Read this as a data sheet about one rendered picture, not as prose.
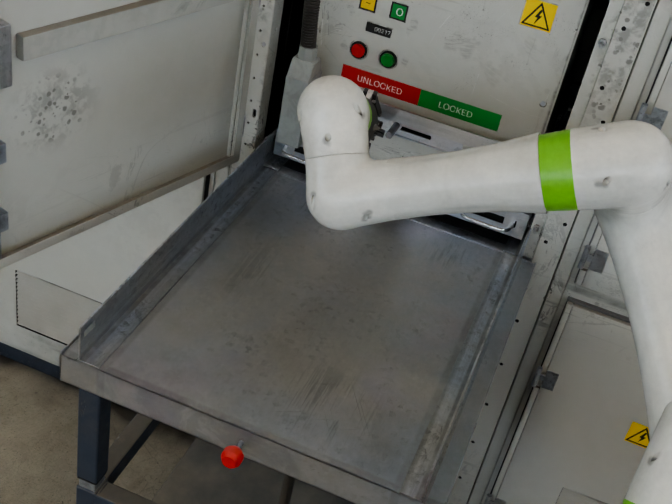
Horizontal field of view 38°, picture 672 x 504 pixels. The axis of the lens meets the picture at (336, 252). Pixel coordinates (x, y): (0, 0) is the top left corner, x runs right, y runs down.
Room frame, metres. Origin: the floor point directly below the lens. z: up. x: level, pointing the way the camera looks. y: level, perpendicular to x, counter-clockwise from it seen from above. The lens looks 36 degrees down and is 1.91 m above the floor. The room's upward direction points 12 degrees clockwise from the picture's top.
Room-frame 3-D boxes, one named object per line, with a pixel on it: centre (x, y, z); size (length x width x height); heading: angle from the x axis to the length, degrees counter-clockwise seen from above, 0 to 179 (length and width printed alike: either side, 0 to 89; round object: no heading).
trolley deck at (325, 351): (1.33, 0.00, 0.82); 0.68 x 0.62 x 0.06; 166
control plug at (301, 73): (1.69, 0.13, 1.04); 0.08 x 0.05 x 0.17; 166
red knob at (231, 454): (0.98, 0.08, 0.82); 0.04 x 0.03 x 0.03; 166
